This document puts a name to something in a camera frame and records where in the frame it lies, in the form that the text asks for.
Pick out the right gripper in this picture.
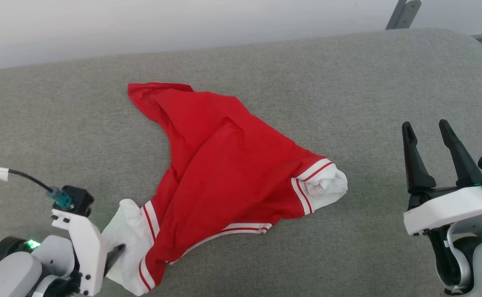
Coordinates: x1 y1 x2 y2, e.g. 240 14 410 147
402 119 482 296

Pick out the grey metal bracket plate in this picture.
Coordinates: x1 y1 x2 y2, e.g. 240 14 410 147
397 0 422 29

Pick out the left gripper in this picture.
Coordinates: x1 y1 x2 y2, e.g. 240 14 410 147
0 235 126 297

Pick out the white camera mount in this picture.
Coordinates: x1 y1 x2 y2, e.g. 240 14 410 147
51 208 109 297
403 185 482 237

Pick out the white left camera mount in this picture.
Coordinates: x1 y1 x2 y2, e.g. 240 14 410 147
51 208 109 297

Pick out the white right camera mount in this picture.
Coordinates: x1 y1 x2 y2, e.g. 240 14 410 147
403 185 482 237

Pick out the red and white jersey shirt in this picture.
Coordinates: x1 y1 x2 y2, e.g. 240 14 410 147
101 82 348 297

